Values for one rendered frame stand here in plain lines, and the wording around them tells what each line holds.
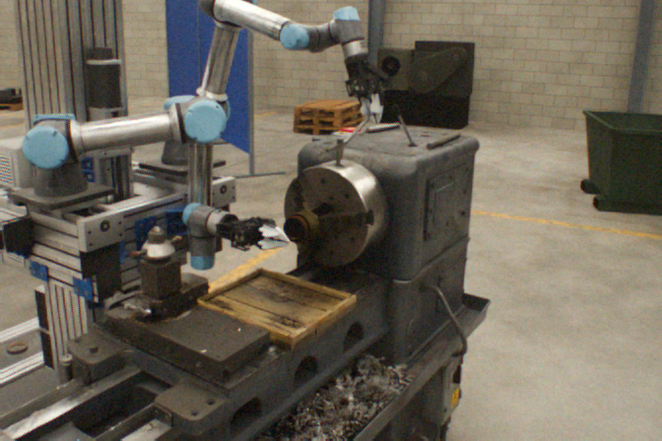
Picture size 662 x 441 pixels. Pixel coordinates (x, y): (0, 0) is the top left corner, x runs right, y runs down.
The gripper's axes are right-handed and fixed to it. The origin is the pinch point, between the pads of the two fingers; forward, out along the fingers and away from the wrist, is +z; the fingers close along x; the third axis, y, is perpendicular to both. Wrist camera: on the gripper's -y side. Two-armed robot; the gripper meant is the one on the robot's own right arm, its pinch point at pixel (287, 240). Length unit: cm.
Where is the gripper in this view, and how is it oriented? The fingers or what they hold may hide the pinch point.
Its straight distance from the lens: 162.3
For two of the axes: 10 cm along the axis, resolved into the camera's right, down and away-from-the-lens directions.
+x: 0.7, -9.7, -2.5
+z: 8.3, 1.9, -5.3
